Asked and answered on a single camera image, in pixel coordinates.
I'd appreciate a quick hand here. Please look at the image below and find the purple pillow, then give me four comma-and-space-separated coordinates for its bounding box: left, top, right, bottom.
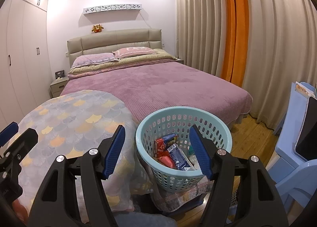
71, 53, 119, 69

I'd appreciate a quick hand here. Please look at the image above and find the beige padded headboard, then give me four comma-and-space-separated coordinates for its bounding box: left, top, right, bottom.
66, 29, 163, 65

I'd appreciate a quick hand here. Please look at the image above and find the purple covered bed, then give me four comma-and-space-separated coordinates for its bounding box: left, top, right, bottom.
62, 62, 253, 124

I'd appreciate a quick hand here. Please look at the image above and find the folded beige quilt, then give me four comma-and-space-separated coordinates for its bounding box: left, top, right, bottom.
68, 49, 178, 79

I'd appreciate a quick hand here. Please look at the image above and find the blue white carton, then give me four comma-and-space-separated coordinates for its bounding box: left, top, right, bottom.
167, 143, 195, 171

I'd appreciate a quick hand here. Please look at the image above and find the white wardrobe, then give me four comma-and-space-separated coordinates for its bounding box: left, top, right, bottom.
1, 0, 53, 128

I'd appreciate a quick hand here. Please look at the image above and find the light blue laundry basket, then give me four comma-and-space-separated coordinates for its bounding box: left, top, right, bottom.
135, 106, 232, 193

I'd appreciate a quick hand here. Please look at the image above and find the blue plastic chair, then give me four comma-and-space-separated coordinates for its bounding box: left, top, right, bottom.
266, 83, 316, 211

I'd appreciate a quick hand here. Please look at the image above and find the black picture frame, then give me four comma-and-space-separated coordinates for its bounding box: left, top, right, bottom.
55, 70, 65, 79

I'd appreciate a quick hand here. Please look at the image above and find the orange curtain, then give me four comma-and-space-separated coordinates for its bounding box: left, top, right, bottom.
221, 0, 249, 87

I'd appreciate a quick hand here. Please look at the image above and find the beige nightstand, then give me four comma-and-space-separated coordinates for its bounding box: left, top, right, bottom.
50, 77, 69, 98

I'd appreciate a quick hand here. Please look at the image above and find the pink plastic packet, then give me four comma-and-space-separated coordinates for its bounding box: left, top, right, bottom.
158, 156, 176, 169

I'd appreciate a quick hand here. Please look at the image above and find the red snack wrapper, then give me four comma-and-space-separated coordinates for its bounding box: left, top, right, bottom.
154, 133, 177, 158

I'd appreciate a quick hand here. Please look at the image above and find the teal wrapper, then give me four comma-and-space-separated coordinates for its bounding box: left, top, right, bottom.
188, 145, 195, 156

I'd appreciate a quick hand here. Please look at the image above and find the beige curtain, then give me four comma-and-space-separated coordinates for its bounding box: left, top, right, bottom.
176, 0, 316, 129

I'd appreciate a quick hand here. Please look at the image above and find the pink white can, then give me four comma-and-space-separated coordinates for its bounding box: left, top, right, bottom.
189, 155, 200, 170

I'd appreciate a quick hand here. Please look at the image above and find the orange plush toy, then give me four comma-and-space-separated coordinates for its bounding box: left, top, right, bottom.
91, 24, 104, 33

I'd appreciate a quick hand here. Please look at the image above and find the left hand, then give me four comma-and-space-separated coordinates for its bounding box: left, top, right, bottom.
12, 199, 29, 225

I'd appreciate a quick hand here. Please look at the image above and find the black tablet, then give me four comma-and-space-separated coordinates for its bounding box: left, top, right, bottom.
295, 97, 317, 161

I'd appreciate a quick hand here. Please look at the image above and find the pink pillow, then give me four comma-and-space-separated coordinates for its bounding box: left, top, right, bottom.
113, 47, 157, 59

